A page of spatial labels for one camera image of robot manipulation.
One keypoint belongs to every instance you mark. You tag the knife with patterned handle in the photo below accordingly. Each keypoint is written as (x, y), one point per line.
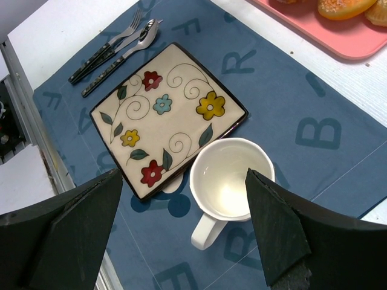
(106, 56)

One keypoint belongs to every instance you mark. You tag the white mug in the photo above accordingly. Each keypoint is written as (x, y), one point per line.
(217, 183)

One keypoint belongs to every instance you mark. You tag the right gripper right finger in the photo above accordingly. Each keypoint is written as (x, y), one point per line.
(303, 245)

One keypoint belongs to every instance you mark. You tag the sugared donut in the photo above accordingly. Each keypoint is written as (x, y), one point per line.
(338, 10)

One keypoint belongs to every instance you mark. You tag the small round muffin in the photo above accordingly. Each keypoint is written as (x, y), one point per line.
(376, 14)

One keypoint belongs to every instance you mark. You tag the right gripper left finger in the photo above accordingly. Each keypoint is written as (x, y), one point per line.
(59, 243)

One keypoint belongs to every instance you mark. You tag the pink tray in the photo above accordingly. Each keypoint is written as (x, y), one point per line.
(352, 39)

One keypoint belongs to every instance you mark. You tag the spoon with patterned handle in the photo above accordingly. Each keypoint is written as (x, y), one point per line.
(145, 39)

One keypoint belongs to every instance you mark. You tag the fork with patterned handle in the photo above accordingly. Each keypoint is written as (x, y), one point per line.
(107, 46)

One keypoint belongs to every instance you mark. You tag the square floral plate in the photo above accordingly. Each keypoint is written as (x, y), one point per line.
(157, 120)

